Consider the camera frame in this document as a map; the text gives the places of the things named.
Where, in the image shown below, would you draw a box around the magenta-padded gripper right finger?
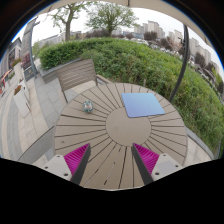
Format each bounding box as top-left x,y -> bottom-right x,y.
131,143 -> 184,186

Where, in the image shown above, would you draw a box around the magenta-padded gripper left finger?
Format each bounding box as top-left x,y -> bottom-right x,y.
42,143 -> 92,186

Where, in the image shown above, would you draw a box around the transparent green computer mouse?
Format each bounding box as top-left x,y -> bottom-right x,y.
82,100 -> 94,113

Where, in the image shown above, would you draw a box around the blue mouse pad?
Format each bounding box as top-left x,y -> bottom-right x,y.
120,92 -> 166,119

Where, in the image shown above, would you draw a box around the white flower planter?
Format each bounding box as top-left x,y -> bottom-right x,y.
12,84 -> 32,118

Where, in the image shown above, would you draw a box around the brown slatted outdoor chair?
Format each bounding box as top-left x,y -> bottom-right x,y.
57,58 -> 113,103

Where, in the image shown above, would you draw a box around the curved black umbrella pole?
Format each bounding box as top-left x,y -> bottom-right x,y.
168,24 -> 190,103

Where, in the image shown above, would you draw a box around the distant apartment buildings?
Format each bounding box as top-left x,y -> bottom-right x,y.
133,19 -> 214,64

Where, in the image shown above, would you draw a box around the bare-trunked leaning tree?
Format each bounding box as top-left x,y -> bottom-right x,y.
49,1 -> 91,43

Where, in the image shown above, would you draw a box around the round leafy green tree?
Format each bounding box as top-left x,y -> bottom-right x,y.
85,2 -> 139,38

